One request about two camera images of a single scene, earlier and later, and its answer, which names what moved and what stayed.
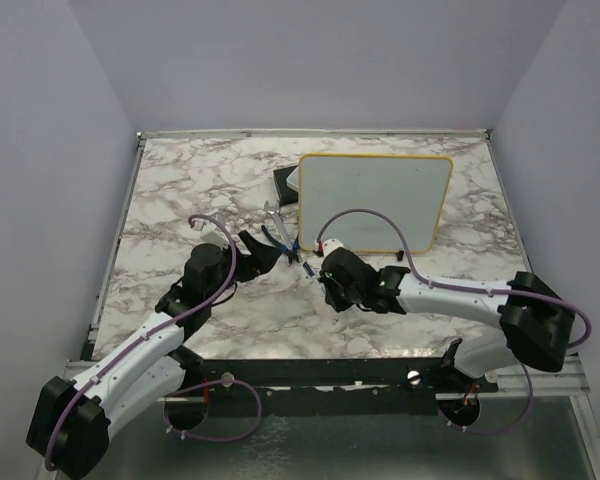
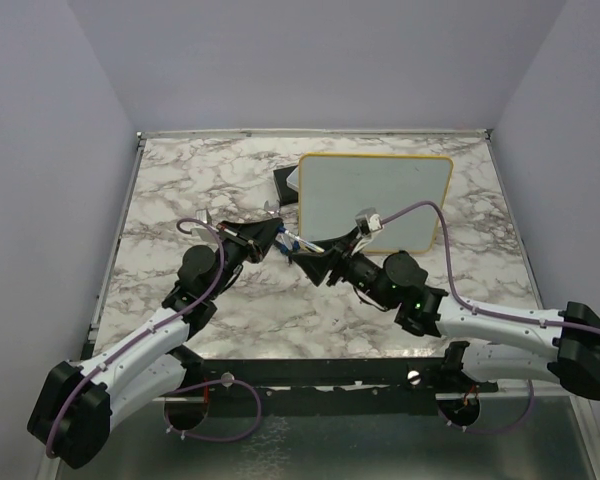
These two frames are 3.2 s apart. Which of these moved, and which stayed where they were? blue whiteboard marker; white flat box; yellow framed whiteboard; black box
Moved: blue whiteboard marker
Stayed: black box; yellow framed whiteboard; white flat box
